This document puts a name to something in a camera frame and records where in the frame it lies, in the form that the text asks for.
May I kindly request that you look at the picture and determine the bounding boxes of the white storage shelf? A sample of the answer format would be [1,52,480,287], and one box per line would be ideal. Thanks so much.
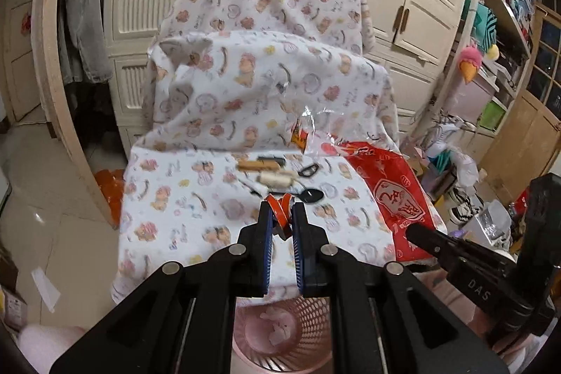
[438,0,544,138]

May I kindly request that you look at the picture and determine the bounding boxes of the brown wooden cabinet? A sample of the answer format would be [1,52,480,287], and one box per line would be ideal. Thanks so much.
[478,89,561,200]

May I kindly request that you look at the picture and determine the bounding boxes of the thin white stick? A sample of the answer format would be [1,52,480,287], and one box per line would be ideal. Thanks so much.
[237,177,262,196]

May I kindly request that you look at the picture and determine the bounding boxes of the red plastic bag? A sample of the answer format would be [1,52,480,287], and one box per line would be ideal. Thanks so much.
[322,141,448,263]

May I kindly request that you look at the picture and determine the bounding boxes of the pink plush ice cream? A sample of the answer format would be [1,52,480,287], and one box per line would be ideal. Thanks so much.
[458,45,485,84]

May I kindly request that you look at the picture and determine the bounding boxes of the clear crumpled plastic bag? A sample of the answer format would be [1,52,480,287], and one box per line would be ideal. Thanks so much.
[471,199,513,253]

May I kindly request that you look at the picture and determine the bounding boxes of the white plastic bag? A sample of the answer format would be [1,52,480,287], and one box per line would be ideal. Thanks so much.
[451,152,481,187]

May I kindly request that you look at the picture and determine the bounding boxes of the dark grid window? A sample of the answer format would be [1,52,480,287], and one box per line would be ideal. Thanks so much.
[525,0,561,114]

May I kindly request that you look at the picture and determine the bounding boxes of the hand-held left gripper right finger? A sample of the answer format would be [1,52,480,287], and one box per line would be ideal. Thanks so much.
[292,202,510,374]

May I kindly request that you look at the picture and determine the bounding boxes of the grey hanging clothes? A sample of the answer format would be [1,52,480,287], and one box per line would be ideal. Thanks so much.
[57,0,115,84]

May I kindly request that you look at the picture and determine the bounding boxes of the white room door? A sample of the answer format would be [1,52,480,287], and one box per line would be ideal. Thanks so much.
[0,0,45,134]

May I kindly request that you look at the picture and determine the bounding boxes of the small printed box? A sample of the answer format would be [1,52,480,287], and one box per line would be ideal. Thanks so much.
[0,286,28,332]

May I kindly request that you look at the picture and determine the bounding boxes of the person's left leg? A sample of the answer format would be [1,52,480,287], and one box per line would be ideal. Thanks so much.
[18,324,88,374]

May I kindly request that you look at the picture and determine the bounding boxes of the white striped sneaker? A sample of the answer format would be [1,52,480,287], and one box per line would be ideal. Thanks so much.
[447,185,484,226]

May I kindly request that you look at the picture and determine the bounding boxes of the crumpled white tissue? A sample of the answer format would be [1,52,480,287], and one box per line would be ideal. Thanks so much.
[258,308,294,346]

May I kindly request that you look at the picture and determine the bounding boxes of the green storage box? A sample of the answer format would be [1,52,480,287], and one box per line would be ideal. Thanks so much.
[480,101,506,132]

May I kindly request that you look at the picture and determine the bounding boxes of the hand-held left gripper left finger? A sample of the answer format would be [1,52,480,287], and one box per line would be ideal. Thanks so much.
[50,201,275,374]

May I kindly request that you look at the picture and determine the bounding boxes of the person's leg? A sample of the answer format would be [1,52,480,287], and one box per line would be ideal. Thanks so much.
[18,324,88,374]
[412,266,500,342]

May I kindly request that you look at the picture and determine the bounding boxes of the orange plastic bag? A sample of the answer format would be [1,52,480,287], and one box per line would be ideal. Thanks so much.
[94,169,128,226]

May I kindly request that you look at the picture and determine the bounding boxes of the cream handled tool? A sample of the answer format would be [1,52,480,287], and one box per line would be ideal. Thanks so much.
[256,170,297,188]

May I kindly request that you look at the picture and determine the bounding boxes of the orange snack packet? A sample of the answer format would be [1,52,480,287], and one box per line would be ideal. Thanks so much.
[291,117,310,149]

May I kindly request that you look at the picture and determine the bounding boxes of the clear plastic wrapper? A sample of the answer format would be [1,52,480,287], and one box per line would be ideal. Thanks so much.
[280,102,351,158]

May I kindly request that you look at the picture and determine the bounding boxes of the pink plastic waste basket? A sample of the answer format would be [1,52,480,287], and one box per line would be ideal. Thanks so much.
[231,293,334,374]

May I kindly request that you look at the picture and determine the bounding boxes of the brown wooden stick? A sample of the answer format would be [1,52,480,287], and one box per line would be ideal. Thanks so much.
[237,161,280,174]

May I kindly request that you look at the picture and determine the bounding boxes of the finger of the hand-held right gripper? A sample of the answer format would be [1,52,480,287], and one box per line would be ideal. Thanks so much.
[405,222,532,314]

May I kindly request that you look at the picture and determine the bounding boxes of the person's right leg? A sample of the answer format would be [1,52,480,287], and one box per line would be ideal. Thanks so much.
[412,266,500,342]

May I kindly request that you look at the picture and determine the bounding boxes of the black plastic spoon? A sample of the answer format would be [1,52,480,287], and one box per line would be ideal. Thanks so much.
[289,189,325,205]

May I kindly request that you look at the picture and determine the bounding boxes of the white paper sheet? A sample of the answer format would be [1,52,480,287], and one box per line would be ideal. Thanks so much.
[32,266,61,311]

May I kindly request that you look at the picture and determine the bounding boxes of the green striped bag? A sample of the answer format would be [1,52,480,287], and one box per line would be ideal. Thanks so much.
[475,4,499,50]

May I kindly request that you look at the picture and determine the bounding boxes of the printed cartoon blanket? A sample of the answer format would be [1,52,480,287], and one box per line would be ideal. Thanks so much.
[109,0,439,305]

